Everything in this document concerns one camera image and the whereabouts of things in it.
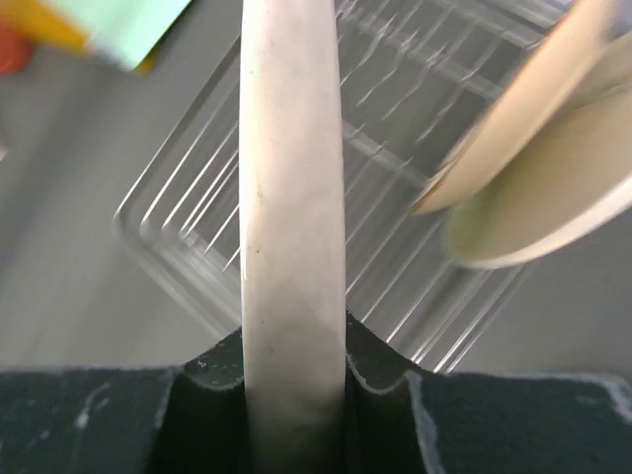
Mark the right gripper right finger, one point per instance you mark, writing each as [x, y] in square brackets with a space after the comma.
[400, 418]

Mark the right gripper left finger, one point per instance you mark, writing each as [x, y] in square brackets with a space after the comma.
[188, 418]

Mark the blue and cream plate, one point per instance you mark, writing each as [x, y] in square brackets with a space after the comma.
[292, 235]

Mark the green tinted branch plate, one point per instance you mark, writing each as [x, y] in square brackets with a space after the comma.
[571, 178]

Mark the bird plate with orange leaves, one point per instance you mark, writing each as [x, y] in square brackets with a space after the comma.
[582, 65]

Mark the green paper divider sheet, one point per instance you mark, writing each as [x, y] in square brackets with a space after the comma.
[122, 31]

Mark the orange mug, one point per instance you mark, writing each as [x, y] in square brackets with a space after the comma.
[16, 51]

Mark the yellow clip file folder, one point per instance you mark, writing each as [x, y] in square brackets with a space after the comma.
[37, 22]

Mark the metal wire dish rack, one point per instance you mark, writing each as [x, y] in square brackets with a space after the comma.
[415, 76]

